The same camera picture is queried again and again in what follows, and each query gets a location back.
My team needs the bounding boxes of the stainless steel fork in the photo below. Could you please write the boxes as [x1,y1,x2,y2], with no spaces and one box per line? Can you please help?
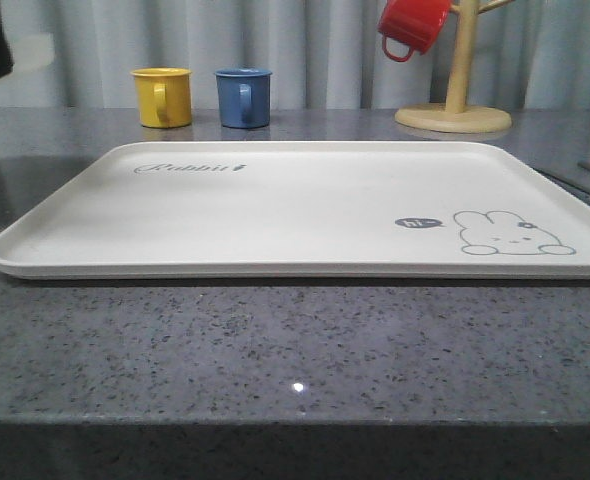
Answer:
[536,168,590,196]

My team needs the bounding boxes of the beige rabbit serving tray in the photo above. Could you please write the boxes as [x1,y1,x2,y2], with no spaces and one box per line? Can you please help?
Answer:
[0,141,590,279]

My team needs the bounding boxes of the blue enamel mug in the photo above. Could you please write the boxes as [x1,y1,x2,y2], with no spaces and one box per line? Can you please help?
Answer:
[215,68,272,129]

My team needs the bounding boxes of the yellow enamel mug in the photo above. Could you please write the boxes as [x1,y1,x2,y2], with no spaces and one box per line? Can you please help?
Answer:
[131,67,192,129]

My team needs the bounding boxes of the wooden mug tree stand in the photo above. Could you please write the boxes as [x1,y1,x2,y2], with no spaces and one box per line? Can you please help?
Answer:
[395,0,512,134]

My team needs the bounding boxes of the red enamel mug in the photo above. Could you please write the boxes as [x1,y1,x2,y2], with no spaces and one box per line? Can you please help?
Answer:
[377,0,451,62]

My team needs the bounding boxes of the grey pleated curtain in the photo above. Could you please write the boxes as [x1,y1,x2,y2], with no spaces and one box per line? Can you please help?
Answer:
[0,1,590,109]

